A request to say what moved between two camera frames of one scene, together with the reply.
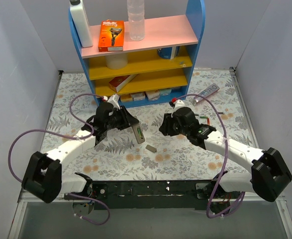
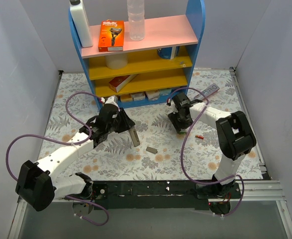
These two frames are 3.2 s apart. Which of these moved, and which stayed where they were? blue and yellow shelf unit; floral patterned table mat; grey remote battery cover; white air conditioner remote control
Moved: white air conditioner remote control
Stayed: blue and yellow shelf unit; grey remote battery cover; floral patterned table mat
